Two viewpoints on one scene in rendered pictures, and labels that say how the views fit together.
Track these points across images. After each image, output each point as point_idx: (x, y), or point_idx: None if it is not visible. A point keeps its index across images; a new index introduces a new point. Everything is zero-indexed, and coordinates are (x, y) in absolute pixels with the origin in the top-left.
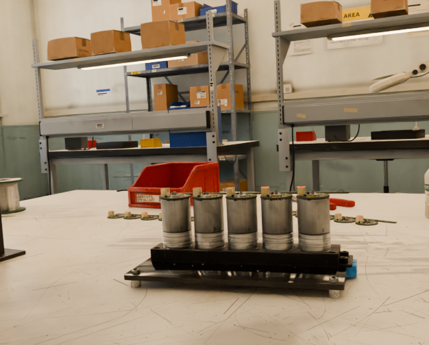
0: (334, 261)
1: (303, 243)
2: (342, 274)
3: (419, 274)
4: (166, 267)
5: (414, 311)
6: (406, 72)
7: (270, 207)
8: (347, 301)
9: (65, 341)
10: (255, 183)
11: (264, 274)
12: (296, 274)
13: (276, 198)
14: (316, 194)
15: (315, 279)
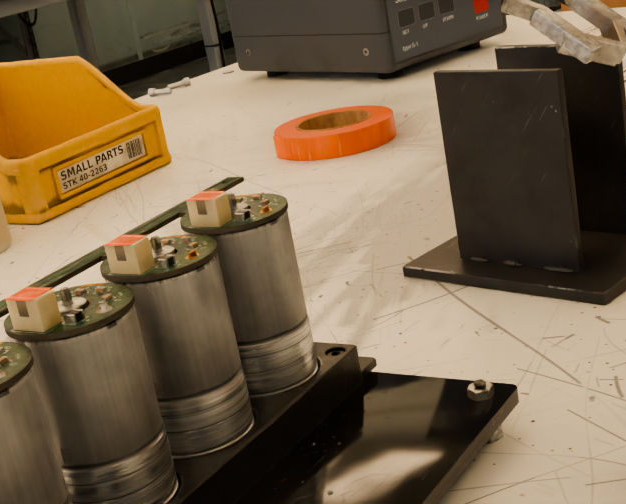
0: (356, 370)
1: (283, 364)
2: (427, 379)
3: (381, 322)
4: None
5: (622, 353)
6: None
7: (202, 296)
8: (529, 422)
9: None
10: None
11: (353, 499)
12: (382, 445)
13: (212, 255)
14: (247, 204)
15: (453, 419)
